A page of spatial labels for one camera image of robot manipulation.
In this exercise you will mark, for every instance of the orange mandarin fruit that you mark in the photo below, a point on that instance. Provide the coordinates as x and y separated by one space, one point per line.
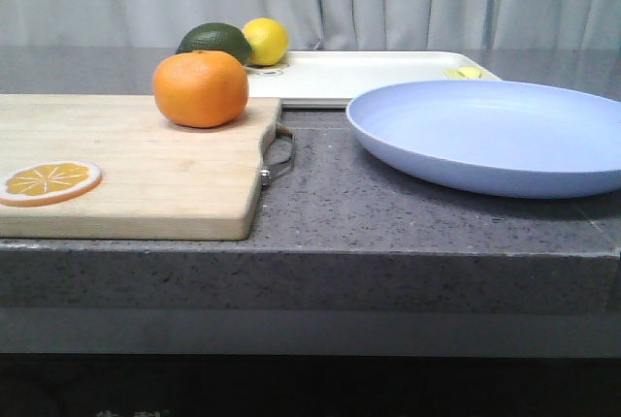
201 89

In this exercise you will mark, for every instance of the light blue plate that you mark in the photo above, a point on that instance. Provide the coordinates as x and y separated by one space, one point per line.
500 138

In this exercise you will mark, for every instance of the cream white tray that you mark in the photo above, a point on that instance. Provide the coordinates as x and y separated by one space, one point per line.
330 79

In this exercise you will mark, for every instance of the yellow lemon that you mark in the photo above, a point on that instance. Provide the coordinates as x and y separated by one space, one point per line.
268 40

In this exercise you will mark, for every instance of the wooden cutting board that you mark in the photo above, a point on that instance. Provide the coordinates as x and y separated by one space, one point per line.
160 181

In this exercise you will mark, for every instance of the green lime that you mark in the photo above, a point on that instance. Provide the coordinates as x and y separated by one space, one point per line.
217 36

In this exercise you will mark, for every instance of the orange slice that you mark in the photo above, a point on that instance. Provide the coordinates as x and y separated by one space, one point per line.
49 183

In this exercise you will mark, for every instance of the metal cutting board handle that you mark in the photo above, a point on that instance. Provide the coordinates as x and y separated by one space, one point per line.
283 162

